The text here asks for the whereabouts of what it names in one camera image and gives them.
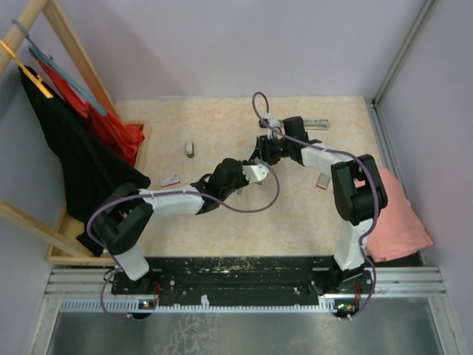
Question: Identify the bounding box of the large black chrome stapler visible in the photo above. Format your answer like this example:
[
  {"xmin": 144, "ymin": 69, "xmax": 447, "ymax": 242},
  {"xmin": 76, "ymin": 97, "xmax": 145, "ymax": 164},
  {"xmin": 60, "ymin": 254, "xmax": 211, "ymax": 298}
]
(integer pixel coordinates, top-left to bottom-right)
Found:
[{"xmin": 304, "ymin": 119, "xmax": 330, "ymax": 130}]

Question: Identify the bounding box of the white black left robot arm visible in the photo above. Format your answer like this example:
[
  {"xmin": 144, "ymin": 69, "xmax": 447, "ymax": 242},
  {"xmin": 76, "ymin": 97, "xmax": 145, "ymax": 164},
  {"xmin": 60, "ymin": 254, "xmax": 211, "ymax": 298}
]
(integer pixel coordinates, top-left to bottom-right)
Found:
[{"xmin": 86, "ymin": 158, "xmax": 269, "ymax": 294}]

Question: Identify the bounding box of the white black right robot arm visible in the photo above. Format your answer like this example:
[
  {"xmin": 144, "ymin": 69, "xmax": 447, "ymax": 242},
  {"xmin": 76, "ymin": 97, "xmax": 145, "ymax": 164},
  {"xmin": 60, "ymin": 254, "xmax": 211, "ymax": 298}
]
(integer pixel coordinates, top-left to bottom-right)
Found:
[{"xmin": 256, "ymin": 116, "xmax": 387, "ymax": 293}]

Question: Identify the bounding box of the red white staple box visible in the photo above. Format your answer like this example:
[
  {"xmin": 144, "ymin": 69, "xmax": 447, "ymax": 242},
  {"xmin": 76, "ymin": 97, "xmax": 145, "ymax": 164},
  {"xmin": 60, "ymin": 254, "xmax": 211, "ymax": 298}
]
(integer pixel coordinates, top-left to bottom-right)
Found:
[
  {"xmin": 160, "ymin": 174, "xmax": 180, "ymax": 188},
  {"xmin": 316, "ymin": 173, "xmax": 330, "ymax": 190}
]

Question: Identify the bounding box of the red hanging garment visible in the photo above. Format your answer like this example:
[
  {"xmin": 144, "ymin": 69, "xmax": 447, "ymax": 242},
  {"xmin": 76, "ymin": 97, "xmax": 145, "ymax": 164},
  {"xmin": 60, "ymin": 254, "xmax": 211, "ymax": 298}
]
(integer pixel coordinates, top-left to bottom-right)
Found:
[{"xmin": 37, "ymin": 59, "xmax": 145, "ymax": 166}]

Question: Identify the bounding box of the black hanging garment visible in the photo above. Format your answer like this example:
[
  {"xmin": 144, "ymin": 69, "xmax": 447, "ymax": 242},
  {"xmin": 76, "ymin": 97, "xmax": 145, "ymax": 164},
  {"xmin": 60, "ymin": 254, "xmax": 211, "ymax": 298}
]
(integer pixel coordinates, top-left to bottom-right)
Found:
[{"xmin": 17, "ymin": 65, "xmax": 152, "ymax": 257}]

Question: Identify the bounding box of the pink folded cloth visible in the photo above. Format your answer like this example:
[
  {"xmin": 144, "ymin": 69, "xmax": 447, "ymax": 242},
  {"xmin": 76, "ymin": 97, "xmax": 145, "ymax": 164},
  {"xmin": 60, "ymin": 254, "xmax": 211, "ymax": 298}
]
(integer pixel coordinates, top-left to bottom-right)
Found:
[{"xmin": 364, "ymin": 168, "xmax": 433, "ymax": 263}]

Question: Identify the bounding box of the yellow clothes hanger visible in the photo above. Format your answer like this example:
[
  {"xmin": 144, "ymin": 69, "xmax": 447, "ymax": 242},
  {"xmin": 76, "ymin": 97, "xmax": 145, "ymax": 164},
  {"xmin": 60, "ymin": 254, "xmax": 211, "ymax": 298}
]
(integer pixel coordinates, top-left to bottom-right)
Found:
[{"xmin": 1, "ymin": 41, "xmax": 53, "ymax": 99}]

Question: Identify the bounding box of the teal clothes hanger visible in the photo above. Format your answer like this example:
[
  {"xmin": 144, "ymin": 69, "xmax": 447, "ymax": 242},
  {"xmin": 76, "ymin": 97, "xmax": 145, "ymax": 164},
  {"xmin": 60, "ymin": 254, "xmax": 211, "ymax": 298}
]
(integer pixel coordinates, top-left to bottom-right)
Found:
[{"xmin": 12, "ymin": 19, "xmax": 107, "ymax": 117}]

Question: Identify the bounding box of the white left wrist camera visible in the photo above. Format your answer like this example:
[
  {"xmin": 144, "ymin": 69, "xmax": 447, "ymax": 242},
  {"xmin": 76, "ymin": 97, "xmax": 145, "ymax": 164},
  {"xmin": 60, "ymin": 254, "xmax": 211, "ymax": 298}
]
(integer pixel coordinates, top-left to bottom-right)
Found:
[{"xmin": 242, "ymin": 164, "xmax": 269, "ymax": 184}]

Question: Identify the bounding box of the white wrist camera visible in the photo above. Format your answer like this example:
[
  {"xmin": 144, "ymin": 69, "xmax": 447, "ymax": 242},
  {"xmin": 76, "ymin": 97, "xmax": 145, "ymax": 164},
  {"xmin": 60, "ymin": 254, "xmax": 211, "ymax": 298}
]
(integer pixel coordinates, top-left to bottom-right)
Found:
[
  {"xmin": 242, "ymin": 164, "xmax": 269, "ymax": 184},
  {"xmin": 259, "ymin": 115, "xmax": 280, "ymax": 128}
]

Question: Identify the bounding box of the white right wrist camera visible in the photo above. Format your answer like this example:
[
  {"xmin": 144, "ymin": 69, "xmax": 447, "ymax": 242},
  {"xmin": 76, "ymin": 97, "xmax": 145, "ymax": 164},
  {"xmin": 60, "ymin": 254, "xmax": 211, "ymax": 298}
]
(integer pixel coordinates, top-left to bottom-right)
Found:
[{"xmin": 259, "ymin": 115, "xmax": 280, "ymax": 128}]

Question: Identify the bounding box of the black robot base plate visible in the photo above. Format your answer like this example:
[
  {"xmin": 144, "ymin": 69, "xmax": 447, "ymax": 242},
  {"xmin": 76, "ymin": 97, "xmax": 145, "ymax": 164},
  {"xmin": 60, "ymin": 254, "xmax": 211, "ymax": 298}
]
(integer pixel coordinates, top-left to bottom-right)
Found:
[{"xmin": 112, "ymin": 256, "xmax": 371, "ymax": 307}]

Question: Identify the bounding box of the wooden clothes rack frame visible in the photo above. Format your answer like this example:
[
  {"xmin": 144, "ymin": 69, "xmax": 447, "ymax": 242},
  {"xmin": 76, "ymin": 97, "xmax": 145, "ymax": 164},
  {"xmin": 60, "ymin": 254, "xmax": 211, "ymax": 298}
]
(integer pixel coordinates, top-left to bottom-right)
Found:
[{"xmin": 1, "ymin": 1, "xmax": 151, "ymax": 266}]

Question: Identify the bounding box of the aluminium rail frame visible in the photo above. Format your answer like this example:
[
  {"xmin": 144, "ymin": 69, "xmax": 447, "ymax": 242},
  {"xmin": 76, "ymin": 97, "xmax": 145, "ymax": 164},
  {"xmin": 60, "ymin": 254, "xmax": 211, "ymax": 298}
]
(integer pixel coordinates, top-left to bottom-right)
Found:
[{"xmin": 27, "ymin": 259, "xmax": 463, "ymax": 354}]

